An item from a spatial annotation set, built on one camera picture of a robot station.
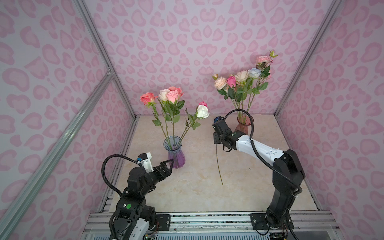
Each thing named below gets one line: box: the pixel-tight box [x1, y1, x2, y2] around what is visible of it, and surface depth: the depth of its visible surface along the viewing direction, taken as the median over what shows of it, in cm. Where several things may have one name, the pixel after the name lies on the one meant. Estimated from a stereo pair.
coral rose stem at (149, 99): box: [140, 92, 173, 151], surface depth 74 cm
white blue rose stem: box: [248, 67, 269, 95], surface depth 82 cm
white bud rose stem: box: [177, 104, 210, 148], surface depth 65 cm
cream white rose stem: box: [235, 69, 250, 84], surface depth 80 cm
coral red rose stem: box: [168, 86, 184, 100], surface depth 75 cm
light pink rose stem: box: [255, 49, 278, 79], surface depth 82 cm
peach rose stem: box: [214, 76, 238, 118], surface depth 80 cm
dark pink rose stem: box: [226, 76, 241, 121], surface depth 81 cm
